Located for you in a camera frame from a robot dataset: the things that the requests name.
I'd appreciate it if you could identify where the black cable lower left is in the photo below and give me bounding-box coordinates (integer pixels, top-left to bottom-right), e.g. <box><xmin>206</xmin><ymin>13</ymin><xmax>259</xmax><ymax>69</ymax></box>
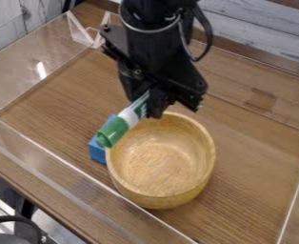
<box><xmin>0</xmin><ymin>214</ymin><xmax>44</xmax><ymax>244</ymax></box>

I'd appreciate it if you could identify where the brown wooden bowl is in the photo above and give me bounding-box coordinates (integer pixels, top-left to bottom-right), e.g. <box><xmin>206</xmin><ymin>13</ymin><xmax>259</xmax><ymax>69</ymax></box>
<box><xmin>107</xmin><ymin>112</ymin><xmax>216</xmax><ymax>210</ymax></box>

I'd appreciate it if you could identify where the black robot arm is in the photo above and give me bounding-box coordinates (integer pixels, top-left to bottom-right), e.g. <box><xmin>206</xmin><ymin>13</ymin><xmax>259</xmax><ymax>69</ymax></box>
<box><xmin>100</xmin><ymin>0</ymin><xmax>214</xmax><ymax>119</ymax></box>

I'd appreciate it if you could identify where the clear acrylic tray wall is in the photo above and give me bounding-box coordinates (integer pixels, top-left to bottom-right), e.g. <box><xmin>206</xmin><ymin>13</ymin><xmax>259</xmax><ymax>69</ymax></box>
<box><xmin>0</xmin><ymin>6</ymin><xmax>299</xmax><ymax>244</ymax></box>

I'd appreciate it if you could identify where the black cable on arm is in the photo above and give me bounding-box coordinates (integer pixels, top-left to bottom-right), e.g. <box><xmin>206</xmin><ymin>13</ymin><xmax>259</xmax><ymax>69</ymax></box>
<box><xmin>176</xmin><ymin>6</ymin><xmax>215</xmax><ymax>63</ymax></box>

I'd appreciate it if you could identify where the green white marker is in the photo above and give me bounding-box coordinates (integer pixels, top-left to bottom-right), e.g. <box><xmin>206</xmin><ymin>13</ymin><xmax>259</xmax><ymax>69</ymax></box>
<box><xmin>96</xmin><ymin>91</ymin><xmax>150</xmax><ymax>148</ymax></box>

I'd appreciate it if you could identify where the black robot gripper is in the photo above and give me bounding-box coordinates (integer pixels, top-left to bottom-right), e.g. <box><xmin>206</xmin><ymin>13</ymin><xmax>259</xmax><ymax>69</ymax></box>
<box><xmin>99</xmin><ymin>12</ymin><xmax>210</xmax><ymax>120</ymax></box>

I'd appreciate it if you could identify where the blue foam block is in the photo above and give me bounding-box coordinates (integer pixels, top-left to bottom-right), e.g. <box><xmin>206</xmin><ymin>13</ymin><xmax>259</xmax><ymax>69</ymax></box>
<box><xmin>88</xmin><ymin>114</ymin><xmax>119</xmax><ymax>164</ymax></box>

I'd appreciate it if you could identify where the clear acrylic corner bracket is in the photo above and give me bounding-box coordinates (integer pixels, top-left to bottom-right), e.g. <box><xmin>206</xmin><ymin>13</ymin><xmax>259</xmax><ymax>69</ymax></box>
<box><xmin>67</xmin><ymin>11</ymin><xmax>106</xmax><ymax>50</ymax></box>

